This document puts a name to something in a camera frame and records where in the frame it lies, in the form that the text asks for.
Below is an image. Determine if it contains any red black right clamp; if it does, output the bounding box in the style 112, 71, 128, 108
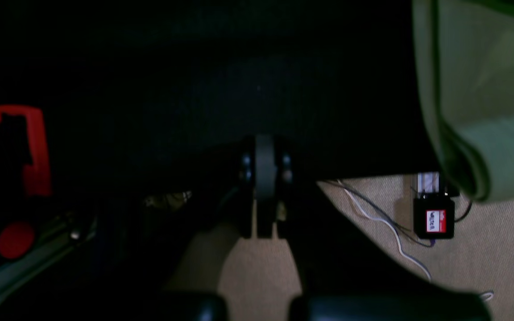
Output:
0, 104, 53, 261

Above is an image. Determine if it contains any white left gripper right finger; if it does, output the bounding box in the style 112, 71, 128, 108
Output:
255, 135, 491, 321

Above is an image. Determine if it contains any black box with red label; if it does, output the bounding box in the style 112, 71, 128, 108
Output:
412, 195, 455, 239

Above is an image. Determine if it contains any light green T-shirt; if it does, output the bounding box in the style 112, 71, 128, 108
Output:
411, 0, 514, 202

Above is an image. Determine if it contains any white thin cable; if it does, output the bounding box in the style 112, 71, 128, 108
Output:
337, 178, 495, 301

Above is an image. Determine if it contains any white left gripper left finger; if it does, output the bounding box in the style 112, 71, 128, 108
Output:
83, 136, 257, 321

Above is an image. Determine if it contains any black table cloth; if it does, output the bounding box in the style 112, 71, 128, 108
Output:
0, 0, 439, 195

